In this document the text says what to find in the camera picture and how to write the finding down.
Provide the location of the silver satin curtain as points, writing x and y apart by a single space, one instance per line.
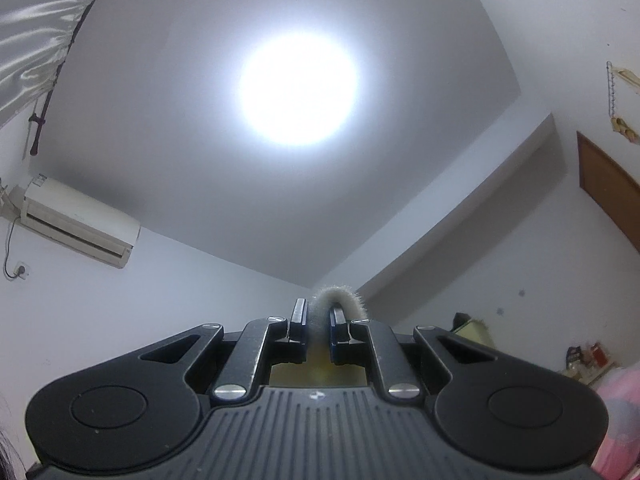
30 35

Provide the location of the white power outlet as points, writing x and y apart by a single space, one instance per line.
23 270

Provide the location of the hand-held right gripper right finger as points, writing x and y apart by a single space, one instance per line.
336 329

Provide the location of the yellow-green wardrobe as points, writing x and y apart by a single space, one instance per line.
475 337

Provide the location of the beige wall hanging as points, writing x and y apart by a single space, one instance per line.
627 76
624 126

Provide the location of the cluttered shelf items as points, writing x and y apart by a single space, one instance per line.
585 357

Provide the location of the person's dark hair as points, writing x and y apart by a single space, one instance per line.
6 457

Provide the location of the white fluffy towel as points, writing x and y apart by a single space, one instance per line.
320 310

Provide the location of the dark curtain rod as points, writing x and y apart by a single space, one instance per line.
35 140

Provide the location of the white wall air conditioner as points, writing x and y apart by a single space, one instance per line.
75 220

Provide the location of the dark bag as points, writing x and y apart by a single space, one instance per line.
460 319

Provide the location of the round ceiling light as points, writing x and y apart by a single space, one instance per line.
300 90

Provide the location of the brown wooden door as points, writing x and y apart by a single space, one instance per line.
610 185

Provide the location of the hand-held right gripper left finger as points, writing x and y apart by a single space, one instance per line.
298 321

